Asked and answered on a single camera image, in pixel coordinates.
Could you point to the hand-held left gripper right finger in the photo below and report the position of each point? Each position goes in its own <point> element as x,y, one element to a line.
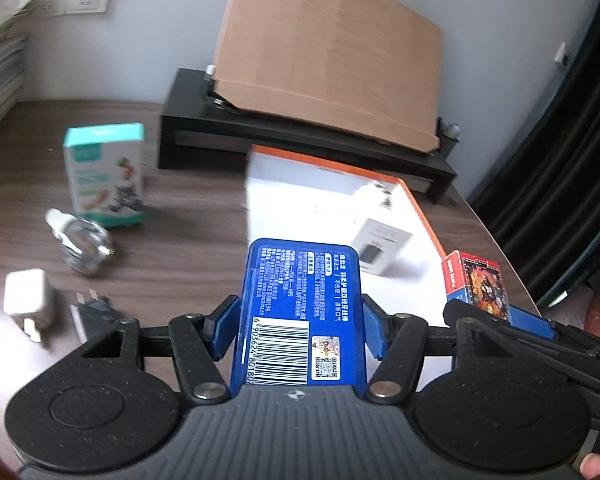
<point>376,330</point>

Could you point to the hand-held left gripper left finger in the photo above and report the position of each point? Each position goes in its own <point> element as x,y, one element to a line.
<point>224,329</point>

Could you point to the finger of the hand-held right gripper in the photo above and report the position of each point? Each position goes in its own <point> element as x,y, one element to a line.
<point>580,375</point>
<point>530,322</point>

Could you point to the red and blue card box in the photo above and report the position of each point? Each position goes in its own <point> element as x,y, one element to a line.
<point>477,282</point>

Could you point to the blue rectangular box with barcode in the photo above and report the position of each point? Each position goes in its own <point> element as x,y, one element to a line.
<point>300,310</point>

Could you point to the white box orange edge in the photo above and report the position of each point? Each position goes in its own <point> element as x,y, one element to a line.
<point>310,200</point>

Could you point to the small white carton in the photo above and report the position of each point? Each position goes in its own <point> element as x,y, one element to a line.
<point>382,242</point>

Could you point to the black plug adapter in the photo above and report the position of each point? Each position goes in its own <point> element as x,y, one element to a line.
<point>95,312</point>

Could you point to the clear glass bottle white cap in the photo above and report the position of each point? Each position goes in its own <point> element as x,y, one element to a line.
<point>82,242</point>

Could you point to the teal and white carton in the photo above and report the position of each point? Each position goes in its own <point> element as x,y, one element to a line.
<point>107,170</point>

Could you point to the white charger adapter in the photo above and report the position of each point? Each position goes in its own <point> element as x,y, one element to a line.
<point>27,302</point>

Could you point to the dark curtain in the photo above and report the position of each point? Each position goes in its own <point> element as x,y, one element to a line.
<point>560,125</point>

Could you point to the white knob on stand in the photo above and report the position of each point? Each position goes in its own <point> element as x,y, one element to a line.
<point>210,70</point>
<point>450,131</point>

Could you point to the black monitor stand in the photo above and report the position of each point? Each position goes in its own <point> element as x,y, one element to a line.
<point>190,110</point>

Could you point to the brown cardboard box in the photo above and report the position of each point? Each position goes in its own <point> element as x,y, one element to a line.
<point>325,45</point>

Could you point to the stack of books and papers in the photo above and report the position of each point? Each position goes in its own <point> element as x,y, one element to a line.
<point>0,45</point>

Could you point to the small white wall switch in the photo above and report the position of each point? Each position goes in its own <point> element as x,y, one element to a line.
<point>561,54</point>

